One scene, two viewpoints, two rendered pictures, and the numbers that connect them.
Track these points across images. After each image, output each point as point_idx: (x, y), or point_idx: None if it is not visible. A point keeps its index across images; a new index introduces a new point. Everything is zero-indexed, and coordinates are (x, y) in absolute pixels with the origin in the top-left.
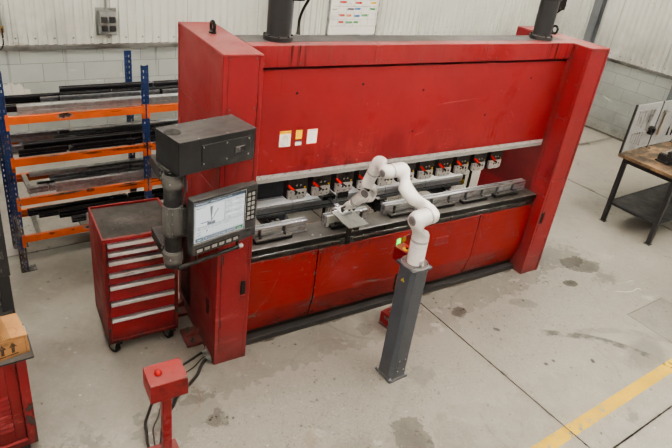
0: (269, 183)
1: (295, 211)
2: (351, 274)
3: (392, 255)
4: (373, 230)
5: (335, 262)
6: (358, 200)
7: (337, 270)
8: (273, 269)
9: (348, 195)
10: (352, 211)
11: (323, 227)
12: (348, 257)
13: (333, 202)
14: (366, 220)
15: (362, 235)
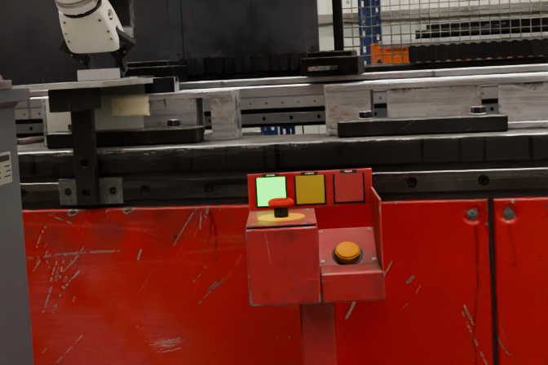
0: (41, 68)
1: (42, 129)
2: None
3: (364, 327)
4: (218, 164)
5: (59, 293)
6: None
7: (78, 337)
8: None
9: (253, 87)
10: (119, 69)
11: (39, 147)
12: (119, 282)
13: (128, 76)
14: (229, 140)
15: (166, 182)
